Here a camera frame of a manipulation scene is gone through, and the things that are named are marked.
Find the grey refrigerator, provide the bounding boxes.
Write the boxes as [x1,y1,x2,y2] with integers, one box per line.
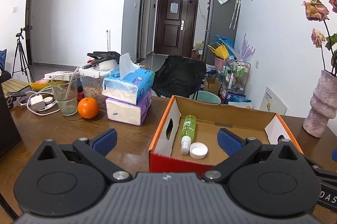
[204,0,241,64]

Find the camera tripod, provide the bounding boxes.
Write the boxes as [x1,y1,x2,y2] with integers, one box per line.
[12,27,35,82]

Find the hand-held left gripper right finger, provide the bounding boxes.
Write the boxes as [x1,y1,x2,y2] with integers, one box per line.
[202,129,303,184]

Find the teal bin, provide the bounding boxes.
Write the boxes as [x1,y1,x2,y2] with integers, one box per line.
[196,91,221,104]

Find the red cardboard box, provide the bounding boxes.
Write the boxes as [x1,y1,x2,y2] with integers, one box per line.
[148,95,303,174]

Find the pink ceramic vase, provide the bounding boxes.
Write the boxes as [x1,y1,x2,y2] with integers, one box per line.
[303,69,337,138]

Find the white bottle cap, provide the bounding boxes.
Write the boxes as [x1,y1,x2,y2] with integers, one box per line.
[190,142,208,159]

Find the purple feather decoration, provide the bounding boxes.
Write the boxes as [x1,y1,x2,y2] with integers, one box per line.
[241,33,256,60]

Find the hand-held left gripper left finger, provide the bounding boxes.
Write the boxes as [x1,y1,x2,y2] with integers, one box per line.
[37,129,132,184]

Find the dried pink roses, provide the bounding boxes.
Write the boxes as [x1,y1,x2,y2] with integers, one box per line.
[301,0,337,77]

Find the white board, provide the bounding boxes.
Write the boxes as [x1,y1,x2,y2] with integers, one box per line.
[259,86,288,116]

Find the blue plastic item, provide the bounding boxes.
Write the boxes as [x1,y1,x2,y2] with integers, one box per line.
[214,35,235,48]

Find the black clamp tool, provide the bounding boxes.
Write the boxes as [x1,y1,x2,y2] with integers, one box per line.
[87,51,120,64]

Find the yellow plastic dustpan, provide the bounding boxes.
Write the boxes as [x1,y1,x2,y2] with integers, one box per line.
[208,44,229,59]

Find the green spray bottle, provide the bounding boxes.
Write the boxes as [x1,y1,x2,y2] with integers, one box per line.
[181,115,197,154]

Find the pink bucket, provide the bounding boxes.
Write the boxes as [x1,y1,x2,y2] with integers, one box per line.
[214,56,228,69]

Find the black paper bag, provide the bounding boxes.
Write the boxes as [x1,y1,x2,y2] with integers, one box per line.
[0,85,21,159]

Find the blue tissue pack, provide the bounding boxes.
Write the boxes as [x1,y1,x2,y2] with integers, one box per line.
[102,53,155,105]

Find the orange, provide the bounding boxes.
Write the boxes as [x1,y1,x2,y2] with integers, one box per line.
[78,97,100,119]

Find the black folding chair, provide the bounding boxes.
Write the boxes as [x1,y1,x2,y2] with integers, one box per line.
[152,56,207,99]

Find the white folded umbrella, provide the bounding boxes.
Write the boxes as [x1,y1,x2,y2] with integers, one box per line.
[229,0,241,29]

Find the black phone holder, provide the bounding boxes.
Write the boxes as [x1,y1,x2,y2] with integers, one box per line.
[7,91,27,109]

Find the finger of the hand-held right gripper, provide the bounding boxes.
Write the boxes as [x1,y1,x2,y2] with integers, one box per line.
[303,154,337,180]

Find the clear food container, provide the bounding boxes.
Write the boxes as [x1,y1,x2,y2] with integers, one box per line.
[79,61,119,103]

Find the white charger with cables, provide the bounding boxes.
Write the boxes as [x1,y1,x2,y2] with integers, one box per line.
[17,86,61,117]

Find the dark wooden door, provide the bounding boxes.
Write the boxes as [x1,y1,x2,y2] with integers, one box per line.
[153,0,200,58]

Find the small cardboard box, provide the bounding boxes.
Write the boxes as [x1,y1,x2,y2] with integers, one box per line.
[204,77,222,95]

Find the purple tissue pack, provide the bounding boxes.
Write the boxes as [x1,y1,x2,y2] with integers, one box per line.
[105,89,152,126]

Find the glass cup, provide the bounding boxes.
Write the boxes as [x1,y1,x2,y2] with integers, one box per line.
[51,74,79,116]

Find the metal trolley rack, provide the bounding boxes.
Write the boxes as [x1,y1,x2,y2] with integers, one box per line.
[221,56,250,105]

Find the white flat box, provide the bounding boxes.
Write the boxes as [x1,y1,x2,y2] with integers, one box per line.
[44,71,73,81]

